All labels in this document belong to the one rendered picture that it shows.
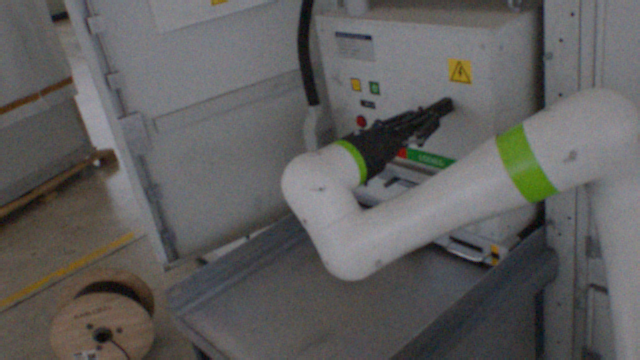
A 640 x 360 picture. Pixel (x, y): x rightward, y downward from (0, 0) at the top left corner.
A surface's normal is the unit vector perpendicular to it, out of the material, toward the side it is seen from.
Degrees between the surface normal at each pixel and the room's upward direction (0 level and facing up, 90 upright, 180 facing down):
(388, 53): 90
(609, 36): 90
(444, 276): 0
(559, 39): 90
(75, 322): 90
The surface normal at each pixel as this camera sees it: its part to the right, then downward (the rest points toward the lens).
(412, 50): -0.73, 0.43
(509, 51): 0.66, 0.24
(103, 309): 0.22, 0.42
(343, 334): -0.18, -0.87
